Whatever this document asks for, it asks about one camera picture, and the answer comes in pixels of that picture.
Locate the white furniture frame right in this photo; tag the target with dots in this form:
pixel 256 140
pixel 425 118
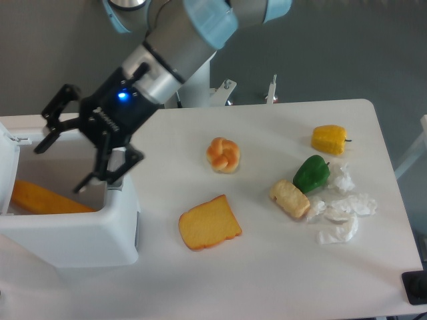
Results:
pixel 413 153

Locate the green bell pepper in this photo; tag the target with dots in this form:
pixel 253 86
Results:
pixel 313 173

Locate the knotted bread roll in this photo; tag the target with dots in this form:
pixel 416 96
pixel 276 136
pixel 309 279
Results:
pixel 223 155

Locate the orange toast slice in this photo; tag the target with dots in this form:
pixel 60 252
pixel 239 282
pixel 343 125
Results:
pixel 208 224

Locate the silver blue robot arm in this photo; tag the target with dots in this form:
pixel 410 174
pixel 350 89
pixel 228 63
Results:
pixel 181 37

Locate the black device at edge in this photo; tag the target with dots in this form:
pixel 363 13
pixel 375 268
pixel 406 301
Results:
pixel 415 286

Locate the white trash can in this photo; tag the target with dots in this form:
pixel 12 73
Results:
pixel 104 238

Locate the pale rectangular bread piece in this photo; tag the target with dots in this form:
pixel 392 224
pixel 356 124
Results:
pixel 289 198

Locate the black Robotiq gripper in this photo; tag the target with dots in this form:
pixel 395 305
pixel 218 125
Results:
pixel 116 108

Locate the white metal bracket post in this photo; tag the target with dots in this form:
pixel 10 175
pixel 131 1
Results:
pixel 271 96

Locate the crumpled white tissue paper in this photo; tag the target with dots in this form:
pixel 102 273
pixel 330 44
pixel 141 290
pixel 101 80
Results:
pixel 338 207

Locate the yellow bell pepper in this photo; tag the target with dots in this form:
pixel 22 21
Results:
pixel 330 139

